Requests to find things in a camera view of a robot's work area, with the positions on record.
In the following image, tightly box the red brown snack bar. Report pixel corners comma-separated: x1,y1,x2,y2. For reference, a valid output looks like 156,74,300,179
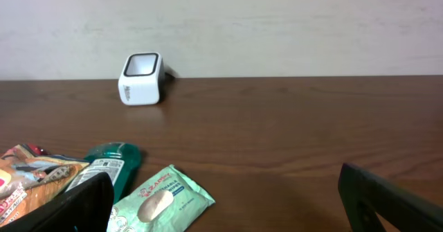
26,143,48,156

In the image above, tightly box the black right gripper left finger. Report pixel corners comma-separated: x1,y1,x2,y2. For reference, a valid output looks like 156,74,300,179
1,172,114,232

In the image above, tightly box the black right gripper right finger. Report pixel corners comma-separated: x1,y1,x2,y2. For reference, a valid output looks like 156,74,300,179
338,163,442,232

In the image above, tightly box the yellow snack bag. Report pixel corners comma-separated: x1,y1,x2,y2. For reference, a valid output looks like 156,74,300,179
1,144,89,226

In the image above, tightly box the white barcode scanner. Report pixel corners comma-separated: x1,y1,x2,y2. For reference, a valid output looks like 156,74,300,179
118,52,165,106

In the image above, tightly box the teal mouthwash bottle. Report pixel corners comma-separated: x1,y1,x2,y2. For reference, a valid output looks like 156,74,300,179
66,142,141,203

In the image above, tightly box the light green wipes packet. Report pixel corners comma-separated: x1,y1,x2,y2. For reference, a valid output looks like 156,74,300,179
107,165,215,232

